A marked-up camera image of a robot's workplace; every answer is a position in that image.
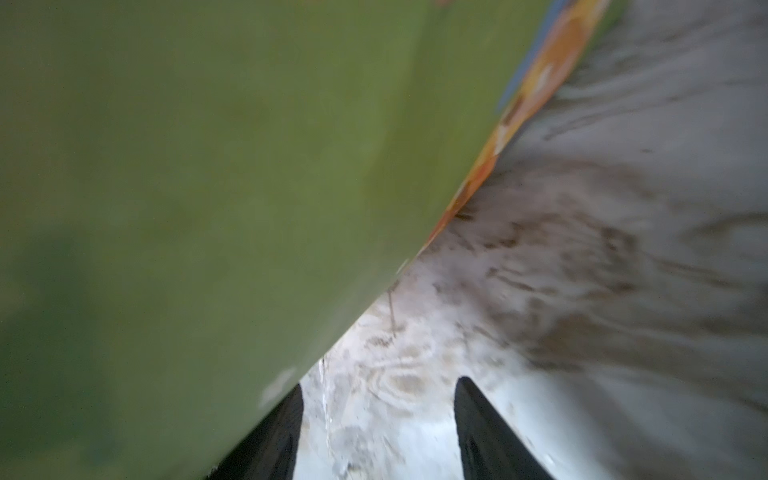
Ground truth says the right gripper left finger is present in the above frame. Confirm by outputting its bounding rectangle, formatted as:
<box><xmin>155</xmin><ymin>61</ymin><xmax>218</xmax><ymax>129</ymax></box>
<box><xmin>206</xmin><ymin>384</ymin><xmax>304</xmax><ymax>480</ymax></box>

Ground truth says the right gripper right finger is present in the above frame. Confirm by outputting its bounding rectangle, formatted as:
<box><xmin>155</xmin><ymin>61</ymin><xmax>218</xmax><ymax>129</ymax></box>
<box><xmin>454</xmin><ymin>376</ymin><xmax>553</xmax><ymax>480</ymax></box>

